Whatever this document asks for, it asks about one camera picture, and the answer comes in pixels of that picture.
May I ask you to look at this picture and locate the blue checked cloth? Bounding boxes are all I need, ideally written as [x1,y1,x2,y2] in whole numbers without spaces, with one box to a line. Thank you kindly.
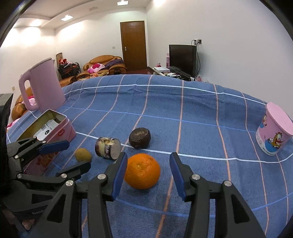
[0,74,293,238]

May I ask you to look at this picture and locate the white printed leaflet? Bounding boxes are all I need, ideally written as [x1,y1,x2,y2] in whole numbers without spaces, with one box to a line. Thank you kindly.
[37,119,59,140]

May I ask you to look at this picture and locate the brown wooden door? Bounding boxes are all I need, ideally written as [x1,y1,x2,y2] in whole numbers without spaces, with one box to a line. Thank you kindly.
[120,21,147,71]

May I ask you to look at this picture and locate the black power cable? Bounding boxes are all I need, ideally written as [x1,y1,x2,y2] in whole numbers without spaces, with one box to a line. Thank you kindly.
[196,44,202,77]

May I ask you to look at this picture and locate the brown kiwi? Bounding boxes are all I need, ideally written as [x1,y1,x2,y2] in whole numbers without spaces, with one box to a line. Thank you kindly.
[75,148,92,162]

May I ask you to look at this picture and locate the black television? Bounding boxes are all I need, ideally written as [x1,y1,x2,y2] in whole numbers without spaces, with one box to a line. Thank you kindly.
[169,44,197,78]

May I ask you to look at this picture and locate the pink electric kettle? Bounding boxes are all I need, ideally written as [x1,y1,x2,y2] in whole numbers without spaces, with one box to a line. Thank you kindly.
[18,57,67,113]

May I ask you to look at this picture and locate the pink tin box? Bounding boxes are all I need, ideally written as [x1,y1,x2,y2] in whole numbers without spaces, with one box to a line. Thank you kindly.
[17,109,77,176]

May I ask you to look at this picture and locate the dark brown passion fruit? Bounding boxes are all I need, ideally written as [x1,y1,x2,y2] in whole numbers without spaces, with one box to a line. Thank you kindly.
[129,127,151,149]

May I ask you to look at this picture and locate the stacked dark chairs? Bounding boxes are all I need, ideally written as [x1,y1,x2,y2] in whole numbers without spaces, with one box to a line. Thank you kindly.
[56,53,80,79]

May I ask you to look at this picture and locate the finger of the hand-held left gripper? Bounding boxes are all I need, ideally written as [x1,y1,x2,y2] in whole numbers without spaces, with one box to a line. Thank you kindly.
[7,136,70,161]
[16,160,91,187]

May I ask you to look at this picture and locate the pink floral pillow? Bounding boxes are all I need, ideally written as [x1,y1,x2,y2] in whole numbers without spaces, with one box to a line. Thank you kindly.
[27,96,40,107]
[7,119,20,130]
[88,64,105,74]

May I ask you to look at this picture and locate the orange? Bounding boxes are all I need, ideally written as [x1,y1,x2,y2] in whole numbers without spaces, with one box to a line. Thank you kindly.
[124,153,161,190]

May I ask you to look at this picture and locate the pink cartoon cup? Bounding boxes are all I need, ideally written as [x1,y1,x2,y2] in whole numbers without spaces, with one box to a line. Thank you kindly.
[256,102,293,156]

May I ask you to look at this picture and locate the low television stand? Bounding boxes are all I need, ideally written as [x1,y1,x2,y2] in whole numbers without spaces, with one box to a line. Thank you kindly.
[149,66,198,82]

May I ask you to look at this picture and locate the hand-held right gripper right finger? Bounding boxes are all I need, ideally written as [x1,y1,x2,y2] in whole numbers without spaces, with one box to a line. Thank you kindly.
[169,152,267,238]

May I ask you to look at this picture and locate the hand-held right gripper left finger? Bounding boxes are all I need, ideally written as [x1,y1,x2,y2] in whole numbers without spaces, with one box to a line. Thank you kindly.
[29,151,128,238]

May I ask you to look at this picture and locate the brown leather loveseat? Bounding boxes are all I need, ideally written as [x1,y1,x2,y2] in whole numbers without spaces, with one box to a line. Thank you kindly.
[83,54,127,76]

